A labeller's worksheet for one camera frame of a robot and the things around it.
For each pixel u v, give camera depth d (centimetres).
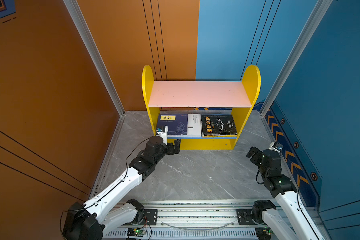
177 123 87
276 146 65
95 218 40
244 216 73
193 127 89
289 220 46
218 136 87
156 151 57
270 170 57
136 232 71
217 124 89
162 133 67
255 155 70
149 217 74
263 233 70
